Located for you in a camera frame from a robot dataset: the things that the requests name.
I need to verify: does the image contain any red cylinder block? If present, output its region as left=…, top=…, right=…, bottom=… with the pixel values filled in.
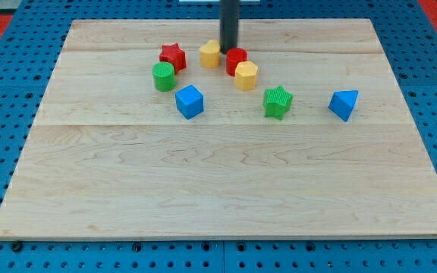
left=226, top=47, right=248, bottom=77

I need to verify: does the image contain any yellow heart block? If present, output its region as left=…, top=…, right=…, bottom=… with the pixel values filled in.
left=200, top=39, right=221, bottom=68

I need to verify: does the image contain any blue cube block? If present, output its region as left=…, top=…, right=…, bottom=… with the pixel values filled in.
left=175, top=85, right=204, bottom=119

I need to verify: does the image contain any green star block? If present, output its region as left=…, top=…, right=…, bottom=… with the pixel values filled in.
left=263, top=86, right=294, bottom=120

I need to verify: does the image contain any yellow hexagon block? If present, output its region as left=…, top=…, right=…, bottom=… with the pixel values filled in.
left=234, top=61, right=259, bottom=91

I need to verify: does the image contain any green cylinder block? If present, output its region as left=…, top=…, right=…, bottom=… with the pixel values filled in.
left=152, top=61, right=176, bottom=92

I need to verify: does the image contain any red star block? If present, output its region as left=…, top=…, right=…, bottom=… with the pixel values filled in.
left=159, top=43, right=187, bottom=74

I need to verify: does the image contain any light wooden board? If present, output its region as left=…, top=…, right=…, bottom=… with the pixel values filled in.
left=0, top=19, right=437, bottom=241

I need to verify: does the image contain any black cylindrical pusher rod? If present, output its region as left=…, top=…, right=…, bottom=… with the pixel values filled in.
left=219, top=0, right=240, bottom=54

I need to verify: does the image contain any blue triangle block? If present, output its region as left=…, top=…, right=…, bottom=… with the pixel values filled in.
left=329, top=89, right=359, bottom=122

